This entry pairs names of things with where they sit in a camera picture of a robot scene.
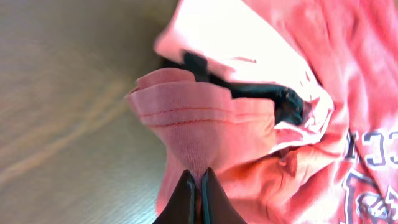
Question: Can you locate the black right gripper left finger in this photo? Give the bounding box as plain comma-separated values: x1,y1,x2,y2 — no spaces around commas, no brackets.
153,170,197,224

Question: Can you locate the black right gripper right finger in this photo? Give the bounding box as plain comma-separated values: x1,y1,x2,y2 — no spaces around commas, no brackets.
201,168,246,224

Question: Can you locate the pink and black jersey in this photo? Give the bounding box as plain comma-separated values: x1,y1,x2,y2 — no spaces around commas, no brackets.
127,1,334,175

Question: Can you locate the red soccer t-shirt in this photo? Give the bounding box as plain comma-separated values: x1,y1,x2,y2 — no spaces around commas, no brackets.
156,0,398,224

